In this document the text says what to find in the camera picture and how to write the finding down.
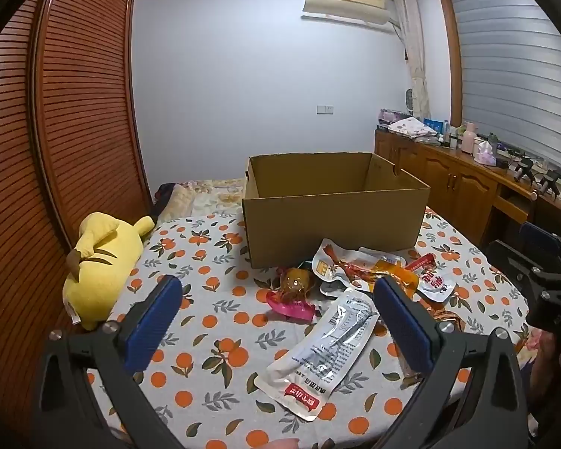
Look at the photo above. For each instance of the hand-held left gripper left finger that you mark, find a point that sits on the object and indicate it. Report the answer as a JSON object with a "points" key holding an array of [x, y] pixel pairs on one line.
{"points": [[153, 323]]}

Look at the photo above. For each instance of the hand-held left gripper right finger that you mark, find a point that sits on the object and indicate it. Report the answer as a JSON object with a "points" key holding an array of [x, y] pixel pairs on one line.
{"points": [[402, 323]]}

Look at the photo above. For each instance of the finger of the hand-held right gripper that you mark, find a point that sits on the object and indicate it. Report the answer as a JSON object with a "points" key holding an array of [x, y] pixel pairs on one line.
{"points": [[540, 237], [509, 262]]}

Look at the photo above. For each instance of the clear gold grain bar packet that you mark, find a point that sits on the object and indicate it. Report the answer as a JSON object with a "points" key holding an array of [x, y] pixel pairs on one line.
{"points": [[449, 322]]}

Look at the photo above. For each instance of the white red print snack packet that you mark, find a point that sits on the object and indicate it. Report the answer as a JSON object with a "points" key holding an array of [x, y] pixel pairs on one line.
{"points": [[434, 284]]}

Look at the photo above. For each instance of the long white snack packet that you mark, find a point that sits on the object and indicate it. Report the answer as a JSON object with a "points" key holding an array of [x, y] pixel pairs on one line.
{"points": [[318, 351]]}

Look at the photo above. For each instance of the pink brown snack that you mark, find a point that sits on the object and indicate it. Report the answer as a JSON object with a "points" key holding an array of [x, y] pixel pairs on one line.
{"points": [[292, 286]]}

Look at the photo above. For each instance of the cardboard box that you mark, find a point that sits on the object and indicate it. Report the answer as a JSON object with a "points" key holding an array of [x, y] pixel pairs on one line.
{"points": [[332, 229]]}

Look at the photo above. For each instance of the person's right hand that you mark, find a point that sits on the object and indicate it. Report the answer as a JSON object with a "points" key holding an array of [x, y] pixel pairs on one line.
{"points": [[549, 360]]}

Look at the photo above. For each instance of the person's left hand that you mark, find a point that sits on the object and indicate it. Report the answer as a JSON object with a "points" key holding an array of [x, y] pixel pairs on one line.
{"points": [[281, 445]]}

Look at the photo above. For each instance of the black clamp device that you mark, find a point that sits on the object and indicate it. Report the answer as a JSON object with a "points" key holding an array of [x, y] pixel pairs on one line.
{"points": [[549, 183], [522, 168]]}

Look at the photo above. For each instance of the red strip snack packet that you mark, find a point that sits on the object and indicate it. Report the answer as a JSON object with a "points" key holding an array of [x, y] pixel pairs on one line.
{"points": [[420, 262]]}

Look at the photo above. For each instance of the orange fruit print tablecloth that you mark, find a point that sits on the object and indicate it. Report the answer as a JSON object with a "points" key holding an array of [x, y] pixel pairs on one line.
{"points": [[224, 318]]}

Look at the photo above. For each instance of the clear red snack packet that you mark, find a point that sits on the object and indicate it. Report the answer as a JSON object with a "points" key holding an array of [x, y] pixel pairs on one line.
{"points": [[357, 266]]}

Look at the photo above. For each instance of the yellow plush toy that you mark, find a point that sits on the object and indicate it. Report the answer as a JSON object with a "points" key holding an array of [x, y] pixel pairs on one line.
{"points": [[98, 271]]}

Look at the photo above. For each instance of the wooden cabinet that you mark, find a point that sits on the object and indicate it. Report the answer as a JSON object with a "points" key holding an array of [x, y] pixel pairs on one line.
{"points": [[449, 187]]}

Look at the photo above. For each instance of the white orange snack packet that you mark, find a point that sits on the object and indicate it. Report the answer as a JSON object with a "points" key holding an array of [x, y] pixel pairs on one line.
{"points": [[325, 262]]}

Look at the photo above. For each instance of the pink bottle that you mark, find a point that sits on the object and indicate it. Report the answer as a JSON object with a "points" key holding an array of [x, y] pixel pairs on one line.
{"points": [[470, 140]]}

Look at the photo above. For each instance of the dark cloth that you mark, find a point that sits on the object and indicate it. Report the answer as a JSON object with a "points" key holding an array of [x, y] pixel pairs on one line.
{"points": [[166, 196]]}

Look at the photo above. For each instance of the floral blanket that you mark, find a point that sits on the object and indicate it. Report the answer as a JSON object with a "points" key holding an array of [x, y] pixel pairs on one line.
{"points": [[210, 196]]}

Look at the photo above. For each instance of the blue box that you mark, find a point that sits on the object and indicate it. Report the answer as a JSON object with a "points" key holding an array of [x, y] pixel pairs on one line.
{"points": [[434, 125]]}

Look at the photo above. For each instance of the grey window blind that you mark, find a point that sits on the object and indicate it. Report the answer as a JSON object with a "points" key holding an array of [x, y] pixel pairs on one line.
{"points": [[519, 79]]}

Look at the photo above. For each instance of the folded floral cloth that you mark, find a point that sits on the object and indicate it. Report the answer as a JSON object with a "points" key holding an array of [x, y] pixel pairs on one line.
{"points": [[411, 128]]}

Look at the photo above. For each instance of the pink patterned box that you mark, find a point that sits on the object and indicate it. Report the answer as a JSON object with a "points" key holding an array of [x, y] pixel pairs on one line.
{"points": [[390, 117]]}

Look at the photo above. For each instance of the small white fan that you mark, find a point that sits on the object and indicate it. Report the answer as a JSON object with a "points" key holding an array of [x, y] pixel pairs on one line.
{"points": [[410, 100]]}

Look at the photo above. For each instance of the cream patterned curtain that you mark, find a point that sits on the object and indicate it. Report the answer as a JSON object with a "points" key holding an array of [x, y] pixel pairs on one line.
{"points": [[413, 56]]}

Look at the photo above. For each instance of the wooden louvered wardrobe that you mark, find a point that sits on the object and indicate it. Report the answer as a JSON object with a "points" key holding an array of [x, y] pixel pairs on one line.
{"points": [[75, 103]]}

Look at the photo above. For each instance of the white air conditioner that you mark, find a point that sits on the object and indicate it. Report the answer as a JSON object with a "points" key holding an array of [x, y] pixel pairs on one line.
{"points": [[343, 0]]}

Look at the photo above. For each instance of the white wall switch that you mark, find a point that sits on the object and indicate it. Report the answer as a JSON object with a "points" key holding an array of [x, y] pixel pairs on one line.
{"points": [[326, 110]]}

